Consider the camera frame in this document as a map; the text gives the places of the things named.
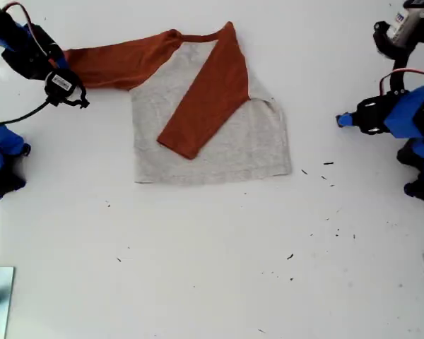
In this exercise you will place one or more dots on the black camera stalk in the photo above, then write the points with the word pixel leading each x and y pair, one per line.
pixel 398 83

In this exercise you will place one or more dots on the grey shirt with rust sleeves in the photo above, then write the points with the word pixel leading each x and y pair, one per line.
pixel 233 148

